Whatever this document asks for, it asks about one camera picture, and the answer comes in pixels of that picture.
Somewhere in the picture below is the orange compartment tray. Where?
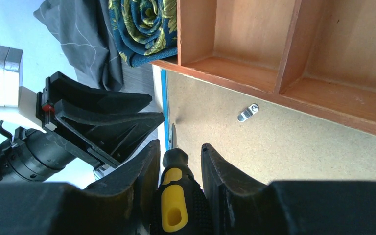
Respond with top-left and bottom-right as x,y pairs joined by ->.
154,0 -> 376,136

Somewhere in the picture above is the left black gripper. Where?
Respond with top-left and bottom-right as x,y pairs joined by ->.
0,71 -> 165,183

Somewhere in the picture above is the green black tape roll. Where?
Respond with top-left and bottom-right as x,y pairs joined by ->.
108,0 -> 178,67

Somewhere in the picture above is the black yellow screwdriver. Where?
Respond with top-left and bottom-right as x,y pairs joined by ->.
150,125 -> 213,235

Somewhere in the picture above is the blue picture frame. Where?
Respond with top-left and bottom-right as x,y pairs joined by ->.
152,66 -> 376,183

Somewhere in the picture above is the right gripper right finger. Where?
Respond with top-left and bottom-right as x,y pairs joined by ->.
201,143 -> 376,235

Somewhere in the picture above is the grey checked cloth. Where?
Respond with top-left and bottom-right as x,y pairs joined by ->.
34,0 -> 124,91

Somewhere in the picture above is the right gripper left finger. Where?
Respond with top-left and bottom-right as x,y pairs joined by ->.
0,140 -> 161,235

